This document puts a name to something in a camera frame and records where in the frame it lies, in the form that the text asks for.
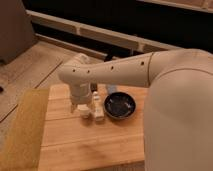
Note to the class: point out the grey cabinet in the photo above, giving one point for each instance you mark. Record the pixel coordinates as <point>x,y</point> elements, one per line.
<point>16,32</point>

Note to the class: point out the blue sponge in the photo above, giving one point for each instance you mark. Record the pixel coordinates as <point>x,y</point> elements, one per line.
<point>111,89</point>

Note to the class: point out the dark ceramic bowl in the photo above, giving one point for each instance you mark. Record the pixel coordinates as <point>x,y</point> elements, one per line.
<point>119,105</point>

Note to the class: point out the wooden slat table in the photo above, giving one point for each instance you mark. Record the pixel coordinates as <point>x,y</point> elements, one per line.
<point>71,143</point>

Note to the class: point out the white cup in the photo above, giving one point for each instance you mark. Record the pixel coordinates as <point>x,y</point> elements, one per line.
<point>84,110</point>

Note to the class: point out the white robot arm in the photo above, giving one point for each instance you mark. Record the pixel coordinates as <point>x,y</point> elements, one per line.
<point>178,109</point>

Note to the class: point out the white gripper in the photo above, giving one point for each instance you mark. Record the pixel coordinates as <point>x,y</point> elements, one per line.
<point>80,93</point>

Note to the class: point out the yellow-green mat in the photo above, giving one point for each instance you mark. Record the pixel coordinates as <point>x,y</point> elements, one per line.
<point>21,150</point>

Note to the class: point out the black table leg bracket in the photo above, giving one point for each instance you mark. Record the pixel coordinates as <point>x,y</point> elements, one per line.
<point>108,57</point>

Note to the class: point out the dark brown block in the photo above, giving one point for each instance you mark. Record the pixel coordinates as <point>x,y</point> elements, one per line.
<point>93,87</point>

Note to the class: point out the small white bottle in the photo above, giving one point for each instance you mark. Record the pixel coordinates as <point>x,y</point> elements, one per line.
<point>98,108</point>

